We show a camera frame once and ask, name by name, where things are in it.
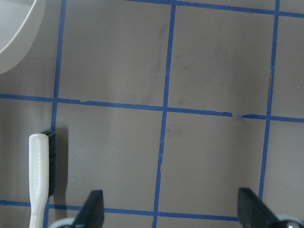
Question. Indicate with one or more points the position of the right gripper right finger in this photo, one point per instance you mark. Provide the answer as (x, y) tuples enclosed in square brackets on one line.
[(252, 212)]

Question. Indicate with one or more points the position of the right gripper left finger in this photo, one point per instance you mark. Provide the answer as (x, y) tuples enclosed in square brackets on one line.
[(91, 215)]

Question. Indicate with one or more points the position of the beige hand brush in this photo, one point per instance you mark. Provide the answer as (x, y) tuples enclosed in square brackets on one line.
[(42, 171)]

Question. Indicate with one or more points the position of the beige plastic dustpan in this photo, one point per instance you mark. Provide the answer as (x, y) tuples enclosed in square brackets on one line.
[(20, 21)]

